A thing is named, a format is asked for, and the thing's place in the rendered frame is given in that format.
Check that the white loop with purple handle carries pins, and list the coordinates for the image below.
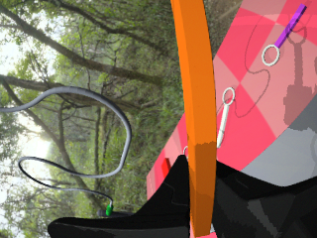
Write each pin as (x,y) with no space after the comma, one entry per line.
(285,34)

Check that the white rod with loop at one end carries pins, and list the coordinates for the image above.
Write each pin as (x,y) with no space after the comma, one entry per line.
(224,117)

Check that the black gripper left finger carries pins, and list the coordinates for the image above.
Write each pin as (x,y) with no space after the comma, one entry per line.
(165,215)

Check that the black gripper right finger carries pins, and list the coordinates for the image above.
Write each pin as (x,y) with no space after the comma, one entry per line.
(246,207)

